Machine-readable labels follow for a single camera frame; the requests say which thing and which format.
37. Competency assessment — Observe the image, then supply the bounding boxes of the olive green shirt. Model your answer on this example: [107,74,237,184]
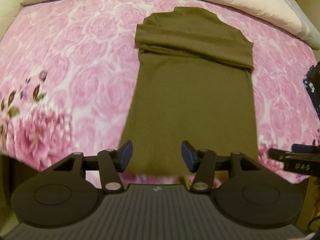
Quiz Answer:
[121,7,258,176]

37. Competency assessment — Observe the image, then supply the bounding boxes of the stack of green folded clothes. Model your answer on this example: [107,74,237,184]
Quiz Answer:
[303,62,320,119]

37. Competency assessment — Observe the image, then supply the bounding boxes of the pink floral bed blanket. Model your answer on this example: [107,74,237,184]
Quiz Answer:
[1,0,319,183]

